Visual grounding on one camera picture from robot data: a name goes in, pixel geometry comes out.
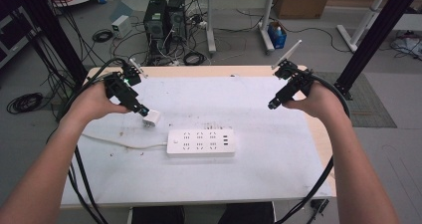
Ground white power supply box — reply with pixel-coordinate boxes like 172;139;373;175
110;14;133;39

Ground white power strip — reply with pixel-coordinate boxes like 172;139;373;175
165;127;237;157

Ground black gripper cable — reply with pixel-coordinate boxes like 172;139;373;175
274;69;352;224
46;57;124;224

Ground blue box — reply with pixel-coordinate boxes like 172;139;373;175
267;20;289;50

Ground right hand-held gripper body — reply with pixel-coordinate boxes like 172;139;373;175
271;39;316;105

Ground white power strip cable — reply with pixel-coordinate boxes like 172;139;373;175
81;132;169;151

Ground white metal stand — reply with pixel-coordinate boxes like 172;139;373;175
336;0;391;54

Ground wooden table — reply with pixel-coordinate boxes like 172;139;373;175
60;65;337;209

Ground person's left hand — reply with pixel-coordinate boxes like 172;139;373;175
68;81;132;124

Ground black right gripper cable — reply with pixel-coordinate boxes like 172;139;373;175
274;69;352;224

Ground coiled black cable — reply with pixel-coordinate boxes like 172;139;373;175
182;51;207;67
92;28;114;44
6;92;45;115

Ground black metal post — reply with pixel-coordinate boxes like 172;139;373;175
13;0;90;86
333;0;422;101

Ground person's right hand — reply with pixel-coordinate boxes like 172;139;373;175
282;80;350;119

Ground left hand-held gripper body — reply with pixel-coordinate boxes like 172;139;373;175
103;58;149;113

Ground white charger plug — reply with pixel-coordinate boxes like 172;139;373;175
141;109;162;128

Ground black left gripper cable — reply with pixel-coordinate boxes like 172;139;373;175
46;57;124;224

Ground grey floor mat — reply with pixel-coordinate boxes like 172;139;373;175
312;71;398;129

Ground cardboard box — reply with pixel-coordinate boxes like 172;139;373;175
273;0;334;20

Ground small black floor bracket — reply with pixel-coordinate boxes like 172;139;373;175
306;198;330;224

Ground black computer tower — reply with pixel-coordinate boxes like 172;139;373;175
142;0;171;57
166;0;187;44

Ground white table mat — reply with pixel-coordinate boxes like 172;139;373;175
61;76;334;207

